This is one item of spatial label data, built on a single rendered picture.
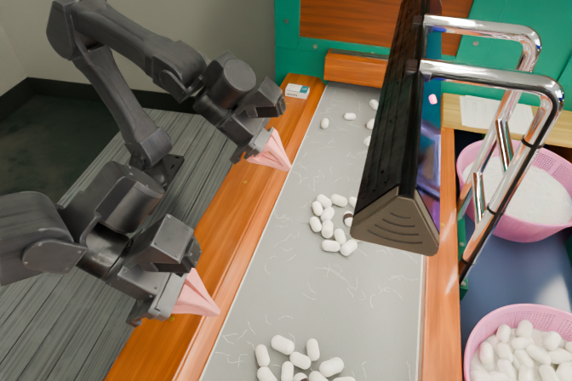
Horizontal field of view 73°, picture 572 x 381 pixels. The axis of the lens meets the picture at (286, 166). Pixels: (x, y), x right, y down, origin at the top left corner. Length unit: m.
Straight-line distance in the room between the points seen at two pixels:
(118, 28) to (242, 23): 1.35
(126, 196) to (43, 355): 0.43
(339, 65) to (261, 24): 0.99
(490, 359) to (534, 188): 0.43
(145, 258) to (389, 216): 0.25
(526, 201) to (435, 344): 0.43
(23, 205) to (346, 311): 0.48
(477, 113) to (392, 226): 0.77
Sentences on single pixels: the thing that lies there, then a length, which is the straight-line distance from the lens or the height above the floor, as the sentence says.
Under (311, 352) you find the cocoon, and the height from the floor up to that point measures 0.76.
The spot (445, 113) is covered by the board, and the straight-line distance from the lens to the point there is 1.08.
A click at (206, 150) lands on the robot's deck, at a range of 1.07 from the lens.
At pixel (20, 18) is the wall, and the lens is 2.75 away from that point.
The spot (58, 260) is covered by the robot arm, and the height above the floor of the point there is 1.01.
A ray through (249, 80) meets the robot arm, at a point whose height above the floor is 1.03.
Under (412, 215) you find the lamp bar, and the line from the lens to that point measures 0.35.
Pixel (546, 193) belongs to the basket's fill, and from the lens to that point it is 1.01.
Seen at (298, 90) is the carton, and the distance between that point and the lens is 1.08.
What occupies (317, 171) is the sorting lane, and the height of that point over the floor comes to 0.74.
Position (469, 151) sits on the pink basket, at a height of 0.76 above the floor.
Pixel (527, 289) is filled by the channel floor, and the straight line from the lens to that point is 0.90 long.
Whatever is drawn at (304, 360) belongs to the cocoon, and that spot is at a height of 0.76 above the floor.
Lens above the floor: 1.34
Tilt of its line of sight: 42 degrees down
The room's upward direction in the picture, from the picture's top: straight up
